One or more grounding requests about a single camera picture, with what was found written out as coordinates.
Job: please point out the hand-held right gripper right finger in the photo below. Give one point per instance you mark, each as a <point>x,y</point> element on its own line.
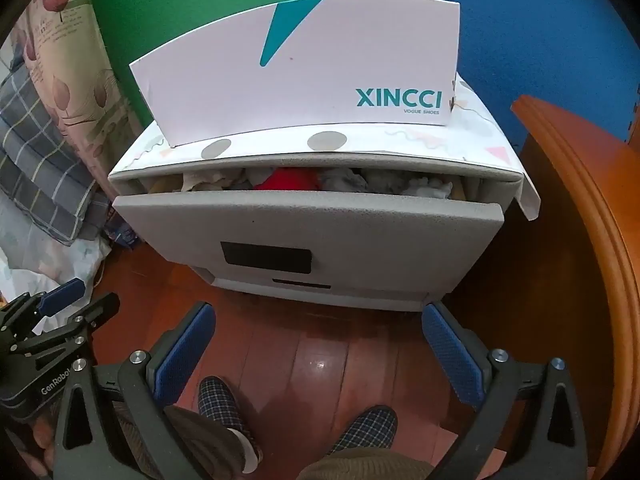
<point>452,355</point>

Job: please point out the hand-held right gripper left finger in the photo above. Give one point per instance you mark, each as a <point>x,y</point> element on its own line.
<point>182,355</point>

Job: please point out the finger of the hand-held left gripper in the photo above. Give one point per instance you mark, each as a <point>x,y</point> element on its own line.
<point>62,292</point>
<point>95,312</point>

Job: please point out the grey-fronted wooden drawer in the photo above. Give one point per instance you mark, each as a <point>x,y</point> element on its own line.
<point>400,240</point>

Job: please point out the red knit garment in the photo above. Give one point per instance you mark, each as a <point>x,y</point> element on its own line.
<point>285,180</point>

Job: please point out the white shoe box teal print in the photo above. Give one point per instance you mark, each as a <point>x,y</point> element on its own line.
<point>300,75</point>

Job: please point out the white patterned plastic bag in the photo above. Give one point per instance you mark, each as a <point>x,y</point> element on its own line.
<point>50,260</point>

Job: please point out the blue package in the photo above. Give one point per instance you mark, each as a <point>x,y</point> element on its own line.
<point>122,235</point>

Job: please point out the grey bedside cabinet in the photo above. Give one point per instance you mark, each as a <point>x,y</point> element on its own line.
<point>375,300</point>

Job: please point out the person's right plaid slipper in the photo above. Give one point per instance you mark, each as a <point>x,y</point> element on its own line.
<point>365,427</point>

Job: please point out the grey plaid bedding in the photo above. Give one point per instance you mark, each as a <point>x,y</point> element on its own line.
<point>35,160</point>

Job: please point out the person's right leg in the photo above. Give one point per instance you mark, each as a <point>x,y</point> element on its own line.
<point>360,467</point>

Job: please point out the orange wooden furniture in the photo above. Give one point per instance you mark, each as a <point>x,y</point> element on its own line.
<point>590,240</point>

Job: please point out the pink floral rolled quilt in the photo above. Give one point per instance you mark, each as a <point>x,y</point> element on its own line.
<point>60,85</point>

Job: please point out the green foam puzzle mat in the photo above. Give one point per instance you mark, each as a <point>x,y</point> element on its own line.
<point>165,10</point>

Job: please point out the blue foam puzzle mat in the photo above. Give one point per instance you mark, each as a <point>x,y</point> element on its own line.
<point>525,35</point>

